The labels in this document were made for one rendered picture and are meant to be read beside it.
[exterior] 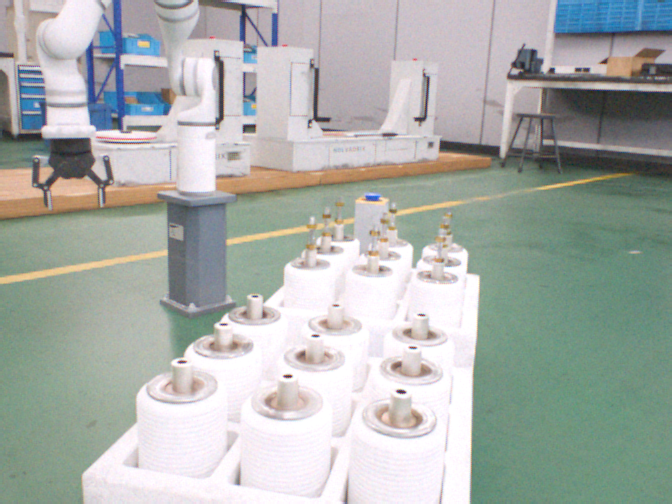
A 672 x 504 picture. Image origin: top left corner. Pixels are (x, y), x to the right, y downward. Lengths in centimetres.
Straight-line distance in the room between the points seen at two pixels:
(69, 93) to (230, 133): 238
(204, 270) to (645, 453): 105
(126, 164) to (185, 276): 163
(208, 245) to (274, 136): 240
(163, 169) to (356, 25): 496
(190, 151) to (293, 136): 235
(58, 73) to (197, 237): 53
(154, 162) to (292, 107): 100
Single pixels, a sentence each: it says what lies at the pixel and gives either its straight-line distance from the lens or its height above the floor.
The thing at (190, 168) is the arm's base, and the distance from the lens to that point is 162.
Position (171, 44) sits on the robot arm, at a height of 65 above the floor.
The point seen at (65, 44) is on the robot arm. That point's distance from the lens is 127.
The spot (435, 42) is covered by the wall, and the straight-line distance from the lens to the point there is 721.
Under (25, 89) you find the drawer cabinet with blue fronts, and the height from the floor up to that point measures 45.
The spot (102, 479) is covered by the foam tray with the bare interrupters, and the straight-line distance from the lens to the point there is 73.
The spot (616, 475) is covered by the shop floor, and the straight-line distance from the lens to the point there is 116.
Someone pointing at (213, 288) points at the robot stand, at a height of 6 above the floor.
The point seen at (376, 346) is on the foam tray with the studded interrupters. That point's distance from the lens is 114.
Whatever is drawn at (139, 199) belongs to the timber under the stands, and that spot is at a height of 2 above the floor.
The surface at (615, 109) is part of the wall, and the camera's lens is 626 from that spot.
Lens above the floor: 57
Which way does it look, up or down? 14 degrees down
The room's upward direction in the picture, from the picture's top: 3 degrees clockwise
